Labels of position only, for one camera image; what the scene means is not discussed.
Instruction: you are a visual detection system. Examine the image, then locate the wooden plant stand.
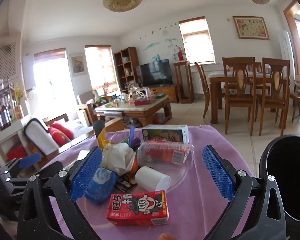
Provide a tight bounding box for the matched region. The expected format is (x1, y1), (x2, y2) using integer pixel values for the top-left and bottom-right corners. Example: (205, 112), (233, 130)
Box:
(173, 61), (194, 103)

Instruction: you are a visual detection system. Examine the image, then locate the white paper cup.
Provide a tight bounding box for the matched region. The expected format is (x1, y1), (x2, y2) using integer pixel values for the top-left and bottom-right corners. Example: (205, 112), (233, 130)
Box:
(135, 166), (171, 192)

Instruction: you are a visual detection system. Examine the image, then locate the blue white carton box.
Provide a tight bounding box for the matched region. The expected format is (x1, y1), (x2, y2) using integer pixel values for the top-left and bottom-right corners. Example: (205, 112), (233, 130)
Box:
(141, 125), (189, 144)

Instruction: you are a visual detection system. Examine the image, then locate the red milk carton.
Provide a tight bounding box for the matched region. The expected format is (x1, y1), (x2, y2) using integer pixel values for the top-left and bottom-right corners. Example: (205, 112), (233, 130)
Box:
(107, 191), (170, 226)

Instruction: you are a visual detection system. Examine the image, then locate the small framed flower painting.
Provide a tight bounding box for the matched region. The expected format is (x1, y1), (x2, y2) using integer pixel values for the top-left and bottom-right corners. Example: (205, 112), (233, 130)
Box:
(70, 53), (88, 76)

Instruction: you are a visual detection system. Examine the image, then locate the wooden tv cabinet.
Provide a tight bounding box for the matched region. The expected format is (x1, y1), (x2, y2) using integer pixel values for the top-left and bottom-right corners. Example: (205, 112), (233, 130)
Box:
(150, 85), (179, 103)

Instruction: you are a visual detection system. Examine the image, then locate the framed wall picture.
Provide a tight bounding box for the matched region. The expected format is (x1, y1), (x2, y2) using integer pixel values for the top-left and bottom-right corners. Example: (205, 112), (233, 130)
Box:
(232, 16), (269, 40)

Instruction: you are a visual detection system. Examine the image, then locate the wooden dining chair right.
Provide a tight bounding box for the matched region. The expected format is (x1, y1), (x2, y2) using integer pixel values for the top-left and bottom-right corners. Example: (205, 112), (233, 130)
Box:
(256, 57), (290, 135)

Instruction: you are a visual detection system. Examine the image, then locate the clear plastic clamshell box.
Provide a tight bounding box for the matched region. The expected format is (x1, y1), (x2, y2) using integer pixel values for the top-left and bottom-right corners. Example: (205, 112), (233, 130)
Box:
(137, 141), (194, 169)

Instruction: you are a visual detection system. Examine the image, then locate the wooden sofa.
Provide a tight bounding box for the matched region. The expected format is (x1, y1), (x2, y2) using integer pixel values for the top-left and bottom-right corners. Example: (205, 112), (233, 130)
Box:
(0, 113), (126, 170)

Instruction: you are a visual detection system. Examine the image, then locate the black television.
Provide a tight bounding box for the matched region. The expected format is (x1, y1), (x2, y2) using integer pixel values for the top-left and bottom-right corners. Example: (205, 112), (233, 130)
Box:
(136, 59), (173, 87)

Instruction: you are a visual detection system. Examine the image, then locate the purple tablecloth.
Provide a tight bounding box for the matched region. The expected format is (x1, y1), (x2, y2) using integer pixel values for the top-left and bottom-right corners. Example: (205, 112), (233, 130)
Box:
(46, 125), (256, 240)

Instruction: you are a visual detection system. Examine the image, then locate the white air conditioner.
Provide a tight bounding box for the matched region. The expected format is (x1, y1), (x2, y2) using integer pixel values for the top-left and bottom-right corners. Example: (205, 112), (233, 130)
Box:
(279, 30), (295, 79)

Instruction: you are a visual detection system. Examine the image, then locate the black trash bin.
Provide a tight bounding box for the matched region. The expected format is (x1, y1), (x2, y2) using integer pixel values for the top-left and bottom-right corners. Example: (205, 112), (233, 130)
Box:
(259, 134), (300, 222)

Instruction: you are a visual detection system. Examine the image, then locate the wooden coffee table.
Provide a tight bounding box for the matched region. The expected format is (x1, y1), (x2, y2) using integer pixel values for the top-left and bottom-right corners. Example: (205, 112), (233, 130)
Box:
(93, 96), (172, 127)

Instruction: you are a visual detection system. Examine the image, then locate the wooden dining table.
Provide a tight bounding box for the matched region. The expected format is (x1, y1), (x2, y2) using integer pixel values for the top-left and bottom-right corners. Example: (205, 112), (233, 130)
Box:
(207, 70), (291, 125)

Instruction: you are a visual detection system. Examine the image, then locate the red cushion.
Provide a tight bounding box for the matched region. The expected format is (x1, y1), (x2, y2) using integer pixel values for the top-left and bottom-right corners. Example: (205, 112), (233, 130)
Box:
(48, 122), (74, 147)

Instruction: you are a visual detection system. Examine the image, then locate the wooden bookshelf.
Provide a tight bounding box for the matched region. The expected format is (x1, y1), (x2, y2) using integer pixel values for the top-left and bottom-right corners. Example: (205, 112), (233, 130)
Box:
(114, 47), (139, 93)

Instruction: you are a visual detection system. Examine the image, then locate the blue tissue pack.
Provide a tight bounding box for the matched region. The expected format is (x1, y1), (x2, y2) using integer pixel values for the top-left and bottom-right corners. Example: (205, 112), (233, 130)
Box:
(84, 167), (119, 205)

